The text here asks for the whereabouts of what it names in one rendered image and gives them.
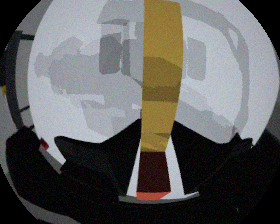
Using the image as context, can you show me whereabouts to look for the yellow bar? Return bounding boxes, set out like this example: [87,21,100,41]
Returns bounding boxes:
[136,0,184,201]

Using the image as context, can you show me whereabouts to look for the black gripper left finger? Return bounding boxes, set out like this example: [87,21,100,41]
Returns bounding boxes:
[54,119,141,197]

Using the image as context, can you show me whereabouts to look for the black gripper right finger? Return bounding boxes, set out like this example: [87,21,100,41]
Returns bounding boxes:
[171,120,253,194]

